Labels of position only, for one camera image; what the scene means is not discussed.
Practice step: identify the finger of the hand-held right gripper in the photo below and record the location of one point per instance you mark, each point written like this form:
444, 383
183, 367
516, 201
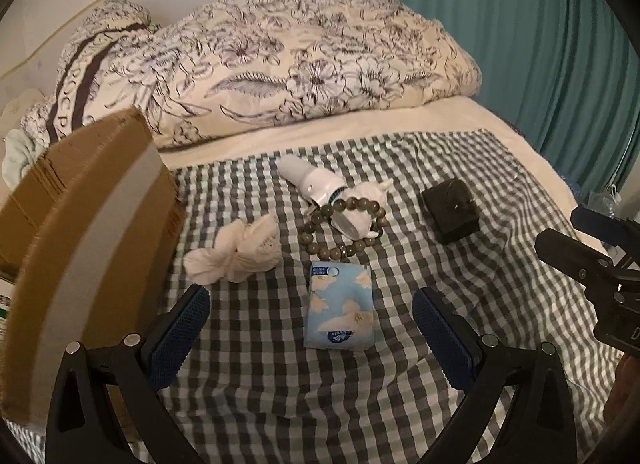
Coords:
575, 256
610, 231

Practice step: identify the teal curtain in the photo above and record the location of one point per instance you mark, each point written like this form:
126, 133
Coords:
525, 43

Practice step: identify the white cloth bundle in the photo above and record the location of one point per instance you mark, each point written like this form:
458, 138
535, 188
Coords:
235, 254

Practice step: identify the blue plastic bag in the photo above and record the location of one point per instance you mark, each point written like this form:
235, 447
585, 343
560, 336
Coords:
574, 188

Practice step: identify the light blue tissue pack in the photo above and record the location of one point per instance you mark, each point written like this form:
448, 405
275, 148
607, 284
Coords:
340, 309

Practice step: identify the clear plastic bag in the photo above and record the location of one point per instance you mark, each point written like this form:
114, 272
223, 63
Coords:
602, 201

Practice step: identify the person's right hand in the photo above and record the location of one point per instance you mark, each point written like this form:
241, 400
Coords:
622, 389

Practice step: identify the brown cardboard box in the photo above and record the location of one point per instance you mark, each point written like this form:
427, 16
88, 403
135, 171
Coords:
90, 244

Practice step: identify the small black box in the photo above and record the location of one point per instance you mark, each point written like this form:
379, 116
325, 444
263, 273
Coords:
450, 214

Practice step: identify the floral pillow with dark stripes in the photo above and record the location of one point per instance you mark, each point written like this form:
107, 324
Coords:
90, 53

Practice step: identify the white plastic bottle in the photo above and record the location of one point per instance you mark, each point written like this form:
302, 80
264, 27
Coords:
307, 176

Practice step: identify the floral duvet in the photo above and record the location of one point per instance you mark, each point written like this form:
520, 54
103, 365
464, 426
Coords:
300, 58

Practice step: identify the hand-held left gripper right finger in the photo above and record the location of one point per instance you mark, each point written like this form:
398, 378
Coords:
442, 334

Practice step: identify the white soft toy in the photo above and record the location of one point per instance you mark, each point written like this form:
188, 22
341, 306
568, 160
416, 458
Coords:
367, 199

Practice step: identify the green white carton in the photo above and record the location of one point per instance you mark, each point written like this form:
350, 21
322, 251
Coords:
5, 309

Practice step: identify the light green cloth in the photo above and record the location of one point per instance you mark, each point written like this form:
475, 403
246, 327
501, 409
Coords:
22, 158

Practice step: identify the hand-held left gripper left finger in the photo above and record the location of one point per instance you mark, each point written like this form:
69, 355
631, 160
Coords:
182, 329

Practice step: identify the green checkered blanket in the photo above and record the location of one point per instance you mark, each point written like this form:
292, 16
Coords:
500, 294

